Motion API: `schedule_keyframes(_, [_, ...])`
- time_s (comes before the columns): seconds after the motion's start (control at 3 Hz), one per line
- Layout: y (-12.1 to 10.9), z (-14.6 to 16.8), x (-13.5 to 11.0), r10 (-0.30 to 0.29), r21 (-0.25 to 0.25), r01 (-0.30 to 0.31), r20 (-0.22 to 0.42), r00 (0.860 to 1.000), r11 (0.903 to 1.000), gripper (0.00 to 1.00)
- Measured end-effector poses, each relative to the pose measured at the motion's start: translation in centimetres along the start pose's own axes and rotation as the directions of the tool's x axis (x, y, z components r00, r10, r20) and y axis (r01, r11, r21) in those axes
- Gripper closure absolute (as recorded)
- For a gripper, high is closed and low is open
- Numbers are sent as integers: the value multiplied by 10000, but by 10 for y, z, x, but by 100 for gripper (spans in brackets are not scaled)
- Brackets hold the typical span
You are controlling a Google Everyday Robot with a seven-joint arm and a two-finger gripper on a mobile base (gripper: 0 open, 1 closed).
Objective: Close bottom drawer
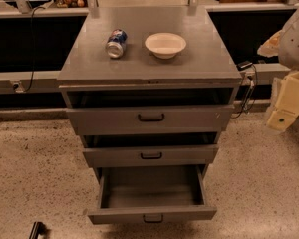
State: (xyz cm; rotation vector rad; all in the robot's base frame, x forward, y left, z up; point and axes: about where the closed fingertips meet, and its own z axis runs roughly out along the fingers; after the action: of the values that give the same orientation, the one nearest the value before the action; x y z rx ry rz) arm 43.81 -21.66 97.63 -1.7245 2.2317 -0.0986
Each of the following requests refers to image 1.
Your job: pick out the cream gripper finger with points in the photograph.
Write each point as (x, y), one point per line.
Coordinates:
(271, 47)
(279, 120)

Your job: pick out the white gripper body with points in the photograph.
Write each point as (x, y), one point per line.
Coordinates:
(295, 45)

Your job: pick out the grey bottom drawer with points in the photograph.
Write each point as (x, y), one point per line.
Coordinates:
(153, 194)

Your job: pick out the grey drawer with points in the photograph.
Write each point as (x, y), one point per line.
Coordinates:
(151, 150)
(153, 194)
(148, 119)

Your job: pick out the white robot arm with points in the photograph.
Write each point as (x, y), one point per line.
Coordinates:
(289, 46)

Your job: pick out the grey top drawer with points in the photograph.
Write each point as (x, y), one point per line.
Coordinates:
(148, 119)

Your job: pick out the grey middle drawer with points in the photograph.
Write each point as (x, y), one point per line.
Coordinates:
(151, 150)

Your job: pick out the grey drawer cabinet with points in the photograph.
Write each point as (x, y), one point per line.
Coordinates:
(202, 74)

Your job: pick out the black power adapter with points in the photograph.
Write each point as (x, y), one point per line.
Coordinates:
(244, 65)

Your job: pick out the white bowl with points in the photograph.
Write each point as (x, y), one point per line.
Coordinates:
(165, 45)

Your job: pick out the blue soda can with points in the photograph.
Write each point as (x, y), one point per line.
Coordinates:
(116, 44)

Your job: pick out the black object on floor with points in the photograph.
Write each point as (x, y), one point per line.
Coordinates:
(38, 229)

